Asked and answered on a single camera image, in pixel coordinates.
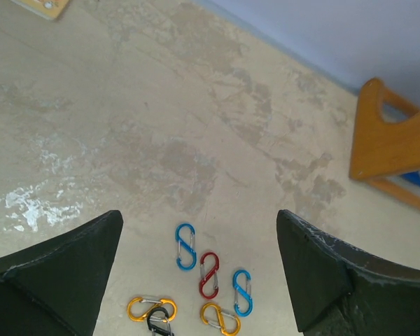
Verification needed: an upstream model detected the red S carabiner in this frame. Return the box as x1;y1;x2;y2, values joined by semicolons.
199;251;220;300

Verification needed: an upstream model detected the orange S carabiner left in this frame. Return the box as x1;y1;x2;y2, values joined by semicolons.
127;296;178;322

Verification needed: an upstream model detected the orange spiral notebook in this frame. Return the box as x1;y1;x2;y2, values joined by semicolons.
11;0;70;20

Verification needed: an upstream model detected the wooden shelf rack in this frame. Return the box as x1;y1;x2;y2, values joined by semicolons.
349;78;420;210

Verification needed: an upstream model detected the blue s carabiner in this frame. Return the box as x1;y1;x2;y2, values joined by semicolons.
175;223;197;271
232;269;253;317

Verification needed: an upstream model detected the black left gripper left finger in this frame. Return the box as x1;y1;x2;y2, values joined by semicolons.
0;210;123;335

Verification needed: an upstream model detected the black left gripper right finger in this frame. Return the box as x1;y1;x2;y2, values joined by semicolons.
276;210;420;335

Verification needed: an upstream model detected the blue stapler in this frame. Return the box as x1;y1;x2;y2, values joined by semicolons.
400;170;420;189

